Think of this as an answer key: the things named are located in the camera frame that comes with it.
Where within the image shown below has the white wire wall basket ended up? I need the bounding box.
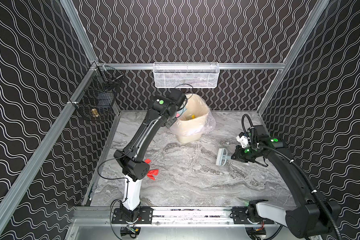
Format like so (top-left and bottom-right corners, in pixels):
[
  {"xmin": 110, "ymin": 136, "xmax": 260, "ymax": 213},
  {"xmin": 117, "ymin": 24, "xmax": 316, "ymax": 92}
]
[{"xmin": 153, "ymin": 62, "xmax": 220, "ymax": 89}]

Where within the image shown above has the pale green dustpan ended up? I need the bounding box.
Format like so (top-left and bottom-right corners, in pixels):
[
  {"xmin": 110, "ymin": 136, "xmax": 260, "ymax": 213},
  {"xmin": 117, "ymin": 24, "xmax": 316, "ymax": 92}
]
[{"xmin": 176, "ymin": 106, "xmax": 187, "ymax": 118}]

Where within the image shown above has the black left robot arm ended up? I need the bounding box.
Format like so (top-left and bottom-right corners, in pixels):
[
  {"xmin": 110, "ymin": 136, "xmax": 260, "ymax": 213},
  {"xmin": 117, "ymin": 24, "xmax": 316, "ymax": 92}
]
[{"xmin": 114, "ymin": 89, "xmax": 188, "ymax": 212}]

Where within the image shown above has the cream plastic waste bin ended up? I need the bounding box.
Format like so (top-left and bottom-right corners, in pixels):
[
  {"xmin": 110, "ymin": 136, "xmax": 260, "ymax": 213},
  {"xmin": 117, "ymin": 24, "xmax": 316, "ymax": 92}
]
[{"xmin": 171, "ymin": 94, "xmax": 210, "ymax": 144}]

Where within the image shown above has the pale green hand brush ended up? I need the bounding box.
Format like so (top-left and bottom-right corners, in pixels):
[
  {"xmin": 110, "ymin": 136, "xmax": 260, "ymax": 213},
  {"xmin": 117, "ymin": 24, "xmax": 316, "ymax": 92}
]
[{"xmin": 216, "ymin": 148, "xmax": 231, "ymax": 167}]

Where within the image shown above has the black wire side basket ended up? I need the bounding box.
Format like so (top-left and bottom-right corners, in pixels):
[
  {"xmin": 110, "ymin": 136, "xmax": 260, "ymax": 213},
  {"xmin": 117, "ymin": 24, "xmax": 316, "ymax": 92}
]
[{"xmin": 73, "ymin": 63, "xmax": 125, "ymax": 123}]

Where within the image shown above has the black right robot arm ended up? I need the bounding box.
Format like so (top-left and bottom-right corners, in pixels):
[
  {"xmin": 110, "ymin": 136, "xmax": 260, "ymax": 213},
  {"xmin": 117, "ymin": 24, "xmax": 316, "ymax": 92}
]
[{"xmin": 231, "ymin": 137, "xmax": 342, "ymax": 240}]

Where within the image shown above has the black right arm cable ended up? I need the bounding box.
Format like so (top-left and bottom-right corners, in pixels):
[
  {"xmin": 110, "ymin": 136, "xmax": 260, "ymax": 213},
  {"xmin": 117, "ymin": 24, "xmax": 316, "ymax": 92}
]
[{"xmin": 241, "ymin": 113, "xmax": 344, "ymax": 240}]

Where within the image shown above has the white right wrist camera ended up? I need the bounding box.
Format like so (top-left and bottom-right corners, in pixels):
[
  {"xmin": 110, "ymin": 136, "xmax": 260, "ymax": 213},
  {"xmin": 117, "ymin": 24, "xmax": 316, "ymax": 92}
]
[{"xmin": 236, "ymin": 134, "xmax": 250, "ymax": 149}]

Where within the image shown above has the brass object in basket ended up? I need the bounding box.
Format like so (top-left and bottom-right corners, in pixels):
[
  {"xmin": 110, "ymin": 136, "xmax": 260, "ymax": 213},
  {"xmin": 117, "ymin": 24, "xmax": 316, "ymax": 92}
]
[{"xmin": 91, "ymin": 109, "xmax": 99, "ymax": 118}]

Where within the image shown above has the clear plastic bin liner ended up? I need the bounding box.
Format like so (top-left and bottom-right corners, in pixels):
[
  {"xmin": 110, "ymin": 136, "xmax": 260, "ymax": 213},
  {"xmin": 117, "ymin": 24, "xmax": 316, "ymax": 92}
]
[{"xmin": 170, "ymin": 101, "xmax": 216, "ymax": 137}]

